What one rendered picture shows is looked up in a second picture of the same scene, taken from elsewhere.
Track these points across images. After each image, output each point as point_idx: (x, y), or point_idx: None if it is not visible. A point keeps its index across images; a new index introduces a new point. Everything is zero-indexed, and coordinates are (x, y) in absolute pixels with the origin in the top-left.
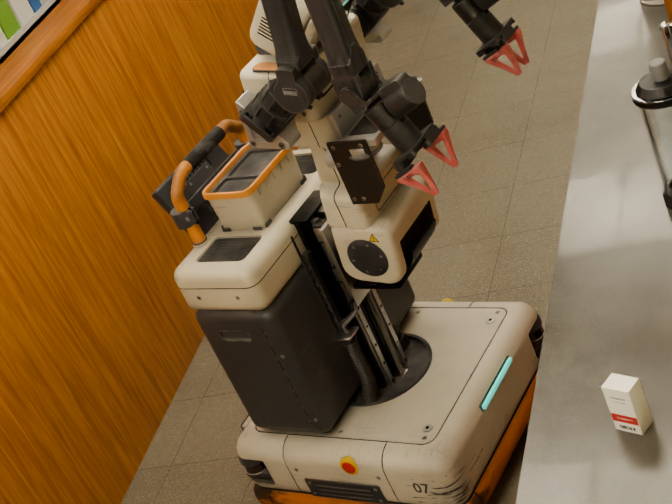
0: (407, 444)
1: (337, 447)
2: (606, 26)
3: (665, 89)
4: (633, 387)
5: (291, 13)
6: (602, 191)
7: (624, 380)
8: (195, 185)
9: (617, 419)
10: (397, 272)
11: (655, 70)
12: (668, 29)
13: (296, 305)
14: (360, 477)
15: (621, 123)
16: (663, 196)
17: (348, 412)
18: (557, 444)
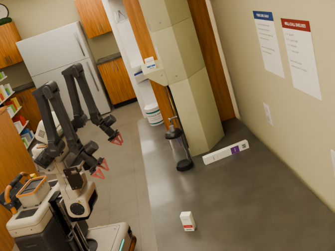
0: None
1: None
2: (142, 132)
3: (175, 133)
4: (190, 214)
5: (53, 124)
6: (156, 170)
7: (186, 212)
8: (12, 194)
9: (185, 227)
10: (87, 212)
11: (171, 128)
12: (170, 119)
13: (52, 230)
14: None
15: (155, 153)
16: (176, 167)
17: None
18: (167, 239)
